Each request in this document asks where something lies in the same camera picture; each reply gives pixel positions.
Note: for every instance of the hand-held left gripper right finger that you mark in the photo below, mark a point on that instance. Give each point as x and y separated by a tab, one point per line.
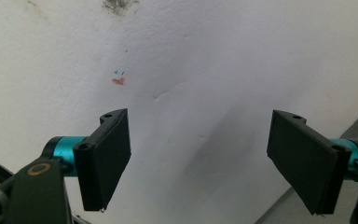
304	161

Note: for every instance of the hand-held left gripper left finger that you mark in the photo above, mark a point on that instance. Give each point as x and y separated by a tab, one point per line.
102	161

